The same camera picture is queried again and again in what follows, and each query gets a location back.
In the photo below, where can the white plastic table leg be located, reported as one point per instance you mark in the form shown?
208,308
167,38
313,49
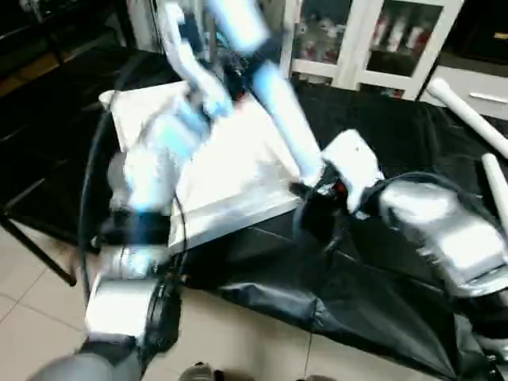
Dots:
498,190
468,115
282,111

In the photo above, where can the white plastic table top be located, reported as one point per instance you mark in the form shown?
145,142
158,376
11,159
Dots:
238,175

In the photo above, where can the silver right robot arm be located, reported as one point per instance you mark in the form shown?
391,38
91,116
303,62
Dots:
444,230

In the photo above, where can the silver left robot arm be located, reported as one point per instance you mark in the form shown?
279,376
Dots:
155,167

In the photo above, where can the black work mat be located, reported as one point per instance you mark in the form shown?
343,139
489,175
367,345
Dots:
381,302

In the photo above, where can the white glass door cabinet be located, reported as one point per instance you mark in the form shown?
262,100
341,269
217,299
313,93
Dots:
353,55

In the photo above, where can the white drawer unit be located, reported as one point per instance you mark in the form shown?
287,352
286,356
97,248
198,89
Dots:
488,91

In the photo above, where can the black equipment case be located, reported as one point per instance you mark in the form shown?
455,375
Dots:
484,32

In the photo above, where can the black metal bench leg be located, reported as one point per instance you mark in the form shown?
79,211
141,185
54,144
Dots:
40,254

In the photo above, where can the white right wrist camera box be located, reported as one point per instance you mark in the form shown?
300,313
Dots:
353,163

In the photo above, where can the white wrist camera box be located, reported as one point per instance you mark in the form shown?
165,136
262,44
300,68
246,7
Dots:
353,163
186,59

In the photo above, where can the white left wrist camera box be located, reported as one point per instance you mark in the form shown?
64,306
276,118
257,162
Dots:
186,59

